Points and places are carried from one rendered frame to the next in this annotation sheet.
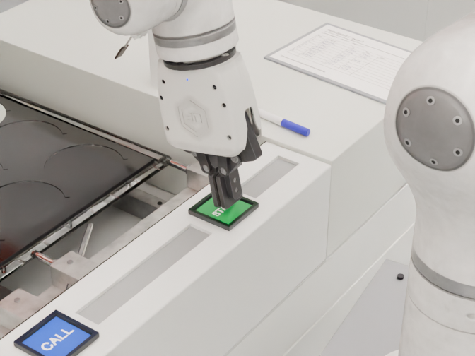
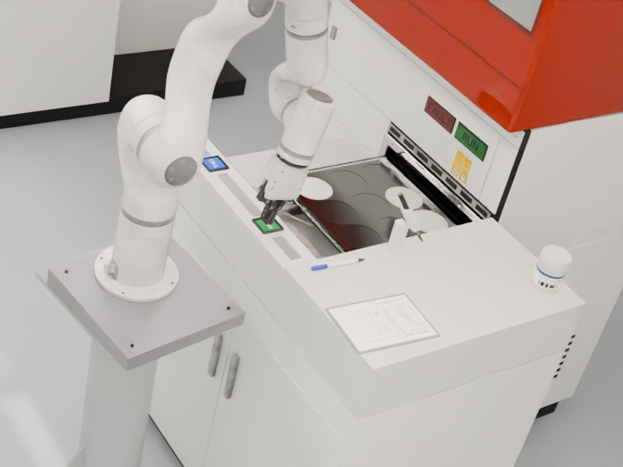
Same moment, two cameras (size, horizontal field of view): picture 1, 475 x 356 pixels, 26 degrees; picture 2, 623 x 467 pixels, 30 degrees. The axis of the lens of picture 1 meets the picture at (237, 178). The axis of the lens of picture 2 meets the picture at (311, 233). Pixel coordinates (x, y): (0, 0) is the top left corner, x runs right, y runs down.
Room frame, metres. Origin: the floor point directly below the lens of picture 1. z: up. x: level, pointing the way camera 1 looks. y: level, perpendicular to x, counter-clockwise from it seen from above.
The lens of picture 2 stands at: (1.52, -2.11, 2.52)
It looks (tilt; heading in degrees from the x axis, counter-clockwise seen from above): 35 degrees down; 103
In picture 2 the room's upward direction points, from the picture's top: 14 degrees clockwise
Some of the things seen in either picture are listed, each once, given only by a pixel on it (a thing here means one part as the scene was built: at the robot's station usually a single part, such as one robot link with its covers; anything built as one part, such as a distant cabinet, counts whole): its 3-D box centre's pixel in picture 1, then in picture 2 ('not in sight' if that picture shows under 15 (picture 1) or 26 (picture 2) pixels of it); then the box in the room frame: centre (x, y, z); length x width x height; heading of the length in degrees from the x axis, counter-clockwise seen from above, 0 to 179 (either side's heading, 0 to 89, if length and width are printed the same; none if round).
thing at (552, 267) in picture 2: not in sight; (551, 270); (1.56, 0.20, 1.01); 0.07 x 0.07 x 0.10
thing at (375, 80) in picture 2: not in sight; (406, 114); (1.06, 0.64, 1.02); 0.81 x 0.03 x 0.40; 144
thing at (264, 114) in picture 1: (263, 114); (338, 263); (1.12, -0.03, 0.97); 0.14 x 0.01 x 0.01; 50
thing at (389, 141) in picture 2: not in sight; (429, 190); (1.20, 0.52, 0.89); 0.44 x 0.02 x 0.10; 144
